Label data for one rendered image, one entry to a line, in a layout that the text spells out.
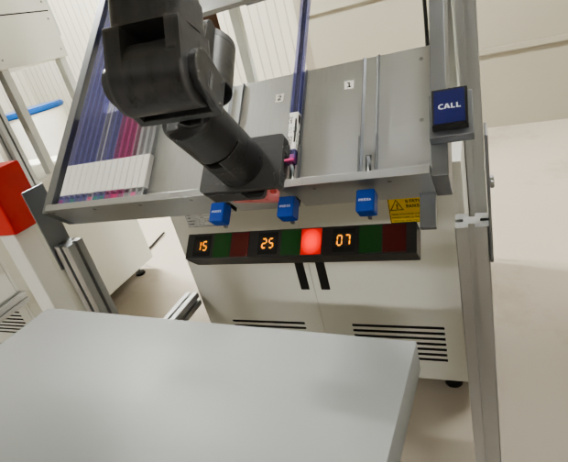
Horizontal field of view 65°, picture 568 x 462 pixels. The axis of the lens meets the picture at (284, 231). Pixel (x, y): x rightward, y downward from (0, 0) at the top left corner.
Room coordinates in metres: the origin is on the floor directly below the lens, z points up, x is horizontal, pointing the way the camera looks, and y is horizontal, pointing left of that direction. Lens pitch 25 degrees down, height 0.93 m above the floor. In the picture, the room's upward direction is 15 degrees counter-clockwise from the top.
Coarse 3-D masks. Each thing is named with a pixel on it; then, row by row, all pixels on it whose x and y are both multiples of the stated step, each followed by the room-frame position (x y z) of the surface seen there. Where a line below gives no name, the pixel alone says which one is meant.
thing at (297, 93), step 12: (300, 0) 0.80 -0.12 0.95; (300, 12) 0.78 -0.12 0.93; (300, 24) 0.77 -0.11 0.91; (300, 36) 0.75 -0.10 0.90; (300, 48) 0.74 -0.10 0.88; (300, 60) 0.72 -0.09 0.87; (300, 72) 0.70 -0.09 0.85; (300, 84) 0.69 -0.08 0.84; (300, 96) 0.68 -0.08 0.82; (300, 108) 0.67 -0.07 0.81
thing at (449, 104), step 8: (456, 88) 0.52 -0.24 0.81; (440, 96) 0.52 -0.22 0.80; (448, 96) 0.52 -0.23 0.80; (456, 96) 0.51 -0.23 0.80; (440, 104) 0.52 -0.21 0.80; (448, 104) 0.51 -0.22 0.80; (456, 104) 0.51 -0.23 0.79; (464, 104) 0.50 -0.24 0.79; (440, 112) 0.51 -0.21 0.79; (448, 112) 0.51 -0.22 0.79; (456, 112) 0.50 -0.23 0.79; (464, 112) 0.50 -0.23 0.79; (440, 120) 0.50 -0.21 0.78; (448, 120) 0.50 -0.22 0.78; (456, 120) 0.49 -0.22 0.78
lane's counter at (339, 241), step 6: (342, 228) 0.53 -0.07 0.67; (348, 228) 0.52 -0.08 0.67; (354, 228) 0.52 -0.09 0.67; (336, 234) 0.53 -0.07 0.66; (342, 234) 0.52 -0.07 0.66; (348, 234) 0.52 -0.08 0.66; (354, 234) 0.51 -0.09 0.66; (336, 240) 0.52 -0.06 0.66; (342, 240) 0.52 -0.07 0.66; (348, 240) 0.51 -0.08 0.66; (354, 240) 0.51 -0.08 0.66; (336, 246) 0.51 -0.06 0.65; (342, 246) 0.51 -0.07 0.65; (348, 246) 0.51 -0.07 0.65; (354, 246) 0.50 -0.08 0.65
